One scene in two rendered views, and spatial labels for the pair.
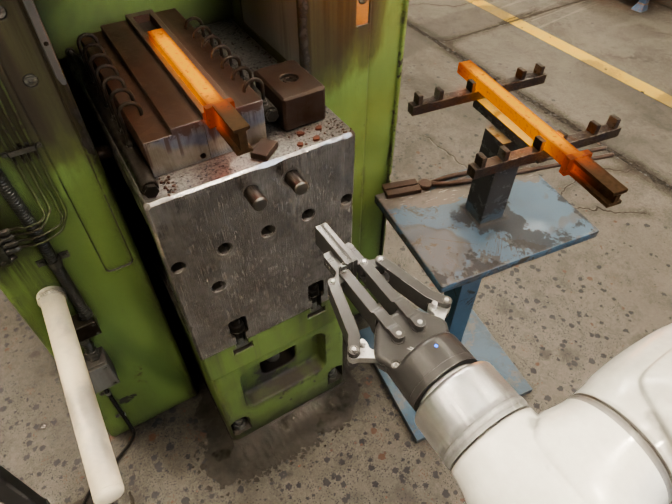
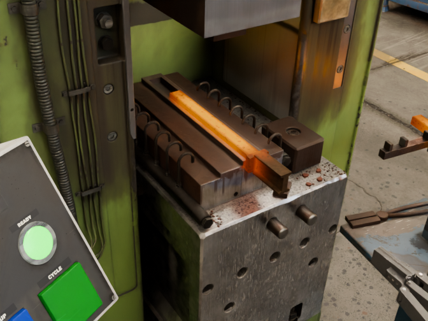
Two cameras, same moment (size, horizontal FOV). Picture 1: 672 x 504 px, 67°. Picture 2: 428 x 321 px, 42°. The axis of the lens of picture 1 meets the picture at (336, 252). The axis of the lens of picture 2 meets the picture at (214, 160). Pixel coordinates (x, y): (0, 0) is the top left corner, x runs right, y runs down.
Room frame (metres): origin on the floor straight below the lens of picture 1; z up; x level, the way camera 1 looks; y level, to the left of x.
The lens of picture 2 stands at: (-0.20, 0.32, 1.61)
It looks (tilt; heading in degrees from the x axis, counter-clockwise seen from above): 34 degrees down; 356
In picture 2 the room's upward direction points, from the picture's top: 2 degrees clockwise
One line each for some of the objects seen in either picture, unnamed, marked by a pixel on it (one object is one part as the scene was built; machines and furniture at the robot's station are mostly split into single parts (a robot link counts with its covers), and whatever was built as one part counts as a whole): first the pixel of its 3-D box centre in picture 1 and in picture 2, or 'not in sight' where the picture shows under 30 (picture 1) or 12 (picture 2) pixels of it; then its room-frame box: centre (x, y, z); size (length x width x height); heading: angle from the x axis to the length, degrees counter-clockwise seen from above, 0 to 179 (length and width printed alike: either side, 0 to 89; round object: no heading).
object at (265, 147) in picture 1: (264, 149); (282, 188); (0.70, 0.12, 0.92); 0.04 x 0.03 x 0.01; 160
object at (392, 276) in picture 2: (331, 273); (395, 284); (0.37, 0.01, 1.00); 0.05 x 0.03 x 0.01; 31
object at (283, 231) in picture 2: (255, 198); (278, 228); (0.64, 0.13, 0.87); 0.04 x 0.03 x 0.03; 31
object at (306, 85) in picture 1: (290, 94); (291, 143); (0.83, 0.08, 0.95); 0.12 x 0.08 x 0.06; 31
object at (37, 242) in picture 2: not in sight; (37, 242); (0.36, 0.52, 1.09); 0.05 x 0.03 x 0.04; 121
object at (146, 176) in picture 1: (115, 127); (155, 170); (0.75, 0.38, 0.93); 0.40 x 0.03 x 0.03; 31
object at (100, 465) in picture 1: (77, 384); not in sight; (0.43, 0.45, 0.62); 0.44 x 0.05 x 0.05; 31
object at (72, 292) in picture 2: not in sight; (70, 299); (0.34, 0.48, 1.01); 0.07 x 0.05 x 0.07; 146
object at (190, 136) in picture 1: (165, 79); (187, 130); (0.87, 0.31, 0.96); 0.42 x 0.20 x 0.09; 31
